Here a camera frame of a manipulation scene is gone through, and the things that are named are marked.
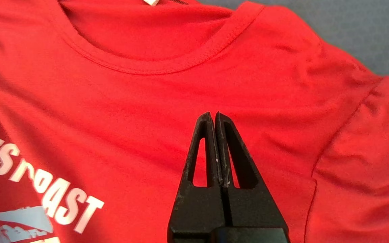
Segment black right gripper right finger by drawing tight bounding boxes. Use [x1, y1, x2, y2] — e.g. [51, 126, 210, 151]
[215, 111, 289, 234]

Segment red printed t-shirt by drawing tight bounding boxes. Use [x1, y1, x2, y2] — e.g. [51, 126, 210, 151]
[0, 0, 389, 243]

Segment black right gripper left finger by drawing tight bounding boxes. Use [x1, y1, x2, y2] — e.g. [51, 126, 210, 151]
[167, 112, 227, 243]

